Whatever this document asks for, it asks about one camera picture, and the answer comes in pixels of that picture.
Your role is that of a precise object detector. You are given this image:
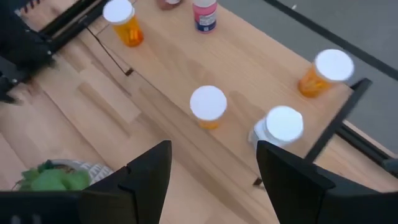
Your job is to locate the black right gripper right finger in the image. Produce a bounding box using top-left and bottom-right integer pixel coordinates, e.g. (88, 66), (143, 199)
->
(256, 140), (398, 224)

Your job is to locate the pink bottle with white cap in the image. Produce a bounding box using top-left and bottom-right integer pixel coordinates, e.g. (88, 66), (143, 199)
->
(192, 0), (218, 34)

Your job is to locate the white medicine bottle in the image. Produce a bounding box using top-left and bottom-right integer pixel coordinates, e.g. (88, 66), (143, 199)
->
(248, 105), (305, 150)

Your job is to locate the green artificial succulent plant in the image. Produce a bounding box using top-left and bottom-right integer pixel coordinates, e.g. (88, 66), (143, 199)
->
(12, 160), (91, 192)

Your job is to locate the orange pill bottle white cap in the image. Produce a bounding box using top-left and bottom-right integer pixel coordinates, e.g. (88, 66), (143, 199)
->
(102, 0), (144, 48)
(297, 49), (355, 99)
(189, 85), (228, 131)

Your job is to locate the grey triangle-pattern plant pot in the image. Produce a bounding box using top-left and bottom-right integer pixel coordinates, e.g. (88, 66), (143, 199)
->
(46, 159), (114, 187)

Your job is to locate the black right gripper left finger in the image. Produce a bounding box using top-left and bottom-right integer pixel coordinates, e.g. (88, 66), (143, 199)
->
(0, 139), (172, 224)

